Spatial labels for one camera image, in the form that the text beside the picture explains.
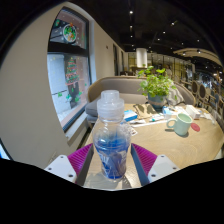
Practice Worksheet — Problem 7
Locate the green potted plant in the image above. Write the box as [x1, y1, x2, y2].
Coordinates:
[137, 65, 178, 108]

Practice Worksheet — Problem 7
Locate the small blue and white box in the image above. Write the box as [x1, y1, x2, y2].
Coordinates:
[123, 109, 139, 123]

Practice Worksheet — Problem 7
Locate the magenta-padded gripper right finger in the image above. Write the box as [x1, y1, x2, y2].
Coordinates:
[130, 143, 181, 187]

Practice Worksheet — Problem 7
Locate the grey curved sofa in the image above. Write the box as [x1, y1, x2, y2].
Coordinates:
[84, 76, 197, 124]

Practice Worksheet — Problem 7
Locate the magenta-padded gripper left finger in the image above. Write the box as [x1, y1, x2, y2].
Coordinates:
[44, 143, 98, 187]

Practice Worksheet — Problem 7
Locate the group of dining chairs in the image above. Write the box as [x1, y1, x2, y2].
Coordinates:
[189, 79, 224, 118]

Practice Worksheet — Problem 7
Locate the grey chevron pillow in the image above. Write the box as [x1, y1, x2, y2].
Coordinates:
[166, 87, 186, 107]

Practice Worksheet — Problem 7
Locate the group of ceiling lights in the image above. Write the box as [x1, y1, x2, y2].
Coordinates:
[128, 9, 203, 54]

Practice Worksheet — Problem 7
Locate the flat round red coaster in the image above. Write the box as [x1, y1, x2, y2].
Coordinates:
[190, 122, 201, 133]

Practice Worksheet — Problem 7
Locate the white ointment tube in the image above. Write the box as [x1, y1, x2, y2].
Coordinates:
[129, 114, 165, 125]

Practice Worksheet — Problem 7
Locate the light green mug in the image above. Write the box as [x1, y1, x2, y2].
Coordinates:
[166, 112, 193, 137]

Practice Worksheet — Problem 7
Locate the clear bottle with blue label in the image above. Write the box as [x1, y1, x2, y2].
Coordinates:
[92, 89, 132, 181]

